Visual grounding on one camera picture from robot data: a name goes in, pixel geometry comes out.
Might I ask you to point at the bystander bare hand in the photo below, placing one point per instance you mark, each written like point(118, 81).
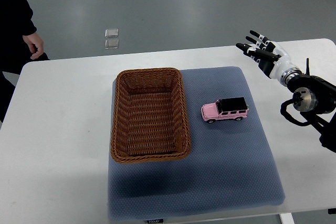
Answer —
point(35, 45)

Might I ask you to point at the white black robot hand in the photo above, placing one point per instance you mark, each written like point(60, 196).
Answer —
point(271, 58)

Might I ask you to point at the pink toy car black roof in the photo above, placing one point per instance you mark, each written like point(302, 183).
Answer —
point(225, 109)

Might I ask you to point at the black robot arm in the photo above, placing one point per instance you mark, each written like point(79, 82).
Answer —
point(312, 96)

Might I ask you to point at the brown wicker basket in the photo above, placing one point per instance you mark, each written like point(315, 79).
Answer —
point(150, 121)

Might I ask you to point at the bystander black clothing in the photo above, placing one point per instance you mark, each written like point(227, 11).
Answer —
point(16, 21)

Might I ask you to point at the upper silver floor plate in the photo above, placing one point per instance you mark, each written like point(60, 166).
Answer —
point(111, 32)

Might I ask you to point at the silver floor plate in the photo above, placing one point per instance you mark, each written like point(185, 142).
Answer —
point(111, 32)
point(112, 43)

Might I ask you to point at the lower silver floor plate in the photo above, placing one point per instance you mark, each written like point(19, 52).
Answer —
point(112, 43)

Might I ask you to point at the blue grey foam mat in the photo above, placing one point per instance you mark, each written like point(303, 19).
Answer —
point(230, 165)

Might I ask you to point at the white table leg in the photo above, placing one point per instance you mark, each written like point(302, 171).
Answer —
point(286, 218)

